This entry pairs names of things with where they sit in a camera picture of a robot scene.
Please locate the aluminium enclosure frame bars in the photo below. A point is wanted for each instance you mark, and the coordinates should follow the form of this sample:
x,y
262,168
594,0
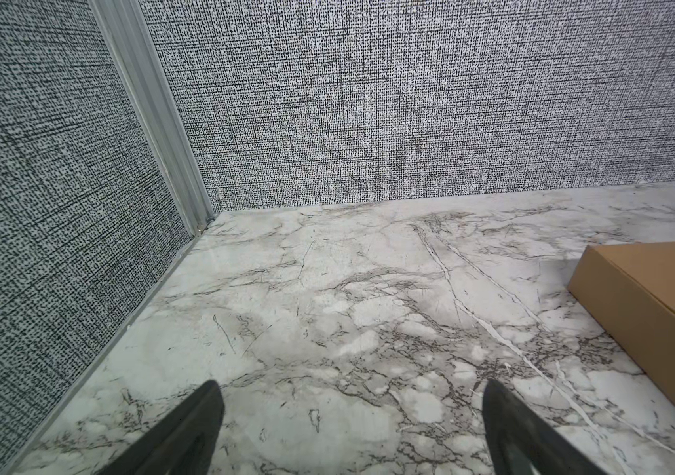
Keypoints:
x,y
131,46

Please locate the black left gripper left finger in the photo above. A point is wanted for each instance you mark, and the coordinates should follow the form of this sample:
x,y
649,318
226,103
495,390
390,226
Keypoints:
x,y
183,442

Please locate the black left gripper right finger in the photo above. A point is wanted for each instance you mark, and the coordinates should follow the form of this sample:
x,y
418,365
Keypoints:
x,y
520,442

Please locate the brown cardboard box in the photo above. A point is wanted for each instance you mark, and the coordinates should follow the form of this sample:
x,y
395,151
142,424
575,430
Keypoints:
x,y
630,291

